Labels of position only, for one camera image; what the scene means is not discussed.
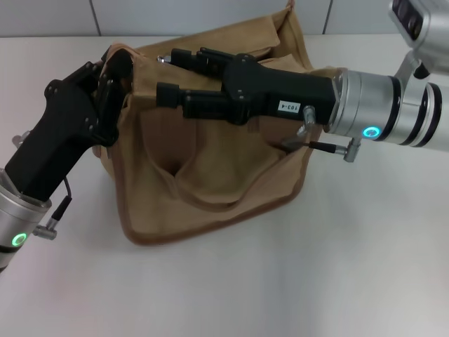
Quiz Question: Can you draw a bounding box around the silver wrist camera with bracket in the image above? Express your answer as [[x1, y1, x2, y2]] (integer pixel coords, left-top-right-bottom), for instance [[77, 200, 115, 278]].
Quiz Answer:
[[387, 0, 449, 81]]

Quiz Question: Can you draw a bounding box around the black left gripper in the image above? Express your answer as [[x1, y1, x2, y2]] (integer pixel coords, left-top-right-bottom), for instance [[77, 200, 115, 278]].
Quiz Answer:
[[5, 49, 133, 201]]

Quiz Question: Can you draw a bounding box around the left gripper cable with connectors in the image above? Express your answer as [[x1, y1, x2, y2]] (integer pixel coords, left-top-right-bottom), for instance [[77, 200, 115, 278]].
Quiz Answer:
[[12, 131, 73, 239]]

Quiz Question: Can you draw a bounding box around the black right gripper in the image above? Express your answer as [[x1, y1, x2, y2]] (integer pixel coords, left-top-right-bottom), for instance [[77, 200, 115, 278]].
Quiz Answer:
[[157, 47, 340, 126]]

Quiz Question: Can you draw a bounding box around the khaki canvas food bag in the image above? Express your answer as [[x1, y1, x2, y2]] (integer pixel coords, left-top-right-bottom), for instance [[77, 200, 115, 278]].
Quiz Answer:
[[93, 0, 341, 246]]

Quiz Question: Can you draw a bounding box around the gripper cable with connectors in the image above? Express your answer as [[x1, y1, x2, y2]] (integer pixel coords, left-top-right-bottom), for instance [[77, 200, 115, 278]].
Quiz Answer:
[[282, 105, 364, 163], [12, 131, 73, 239]]

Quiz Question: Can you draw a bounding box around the right gripper cable with connectors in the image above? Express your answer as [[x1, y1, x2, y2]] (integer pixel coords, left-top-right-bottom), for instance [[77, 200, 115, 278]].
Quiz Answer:
[[282, 105, 364, 163]]

